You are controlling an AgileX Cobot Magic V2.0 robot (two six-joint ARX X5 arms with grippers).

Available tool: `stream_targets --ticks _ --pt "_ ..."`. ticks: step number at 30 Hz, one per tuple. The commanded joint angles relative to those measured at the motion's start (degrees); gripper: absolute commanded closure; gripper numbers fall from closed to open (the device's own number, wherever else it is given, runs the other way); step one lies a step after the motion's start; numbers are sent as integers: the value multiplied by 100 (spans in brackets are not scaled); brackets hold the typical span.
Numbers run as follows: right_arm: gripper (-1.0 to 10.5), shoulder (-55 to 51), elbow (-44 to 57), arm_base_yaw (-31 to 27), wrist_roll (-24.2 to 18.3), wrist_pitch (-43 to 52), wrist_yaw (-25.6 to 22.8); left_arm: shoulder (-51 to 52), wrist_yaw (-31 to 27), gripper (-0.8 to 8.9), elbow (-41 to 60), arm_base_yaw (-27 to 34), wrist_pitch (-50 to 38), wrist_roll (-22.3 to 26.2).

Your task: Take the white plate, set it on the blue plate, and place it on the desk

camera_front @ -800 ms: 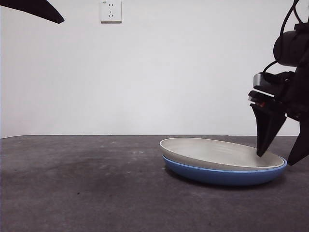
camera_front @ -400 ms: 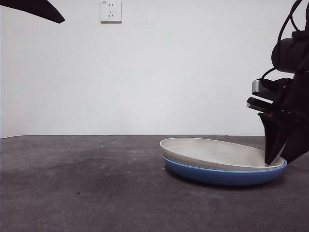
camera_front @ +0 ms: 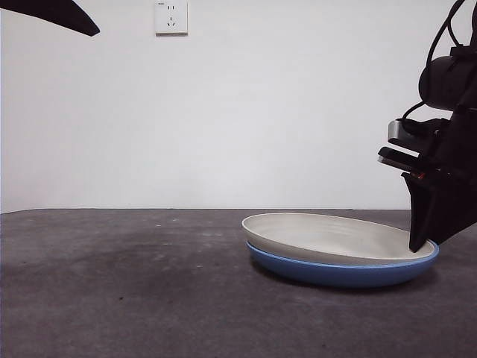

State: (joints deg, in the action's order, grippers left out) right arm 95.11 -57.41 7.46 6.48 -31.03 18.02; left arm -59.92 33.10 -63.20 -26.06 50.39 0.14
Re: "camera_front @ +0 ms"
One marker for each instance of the white round plate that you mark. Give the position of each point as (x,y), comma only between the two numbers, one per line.
(316,238)

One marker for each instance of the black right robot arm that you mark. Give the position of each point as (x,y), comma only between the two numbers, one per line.
(443,82)

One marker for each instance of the blue round plate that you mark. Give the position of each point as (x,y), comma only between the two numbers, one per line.
(335,277)

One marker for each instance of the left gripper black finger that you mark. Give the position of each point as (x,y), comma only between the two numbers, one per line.
(48,13)

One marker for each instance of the right wrist camera box grey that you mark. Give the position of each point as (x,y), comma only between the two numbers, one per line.
(395,130)

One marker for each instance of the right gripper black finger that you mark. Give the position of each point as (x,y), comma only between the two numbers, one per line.
(419,216)
(454,212)

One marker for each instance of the white wall socket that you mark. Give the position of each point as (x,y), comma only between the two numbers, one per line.
(171,29)

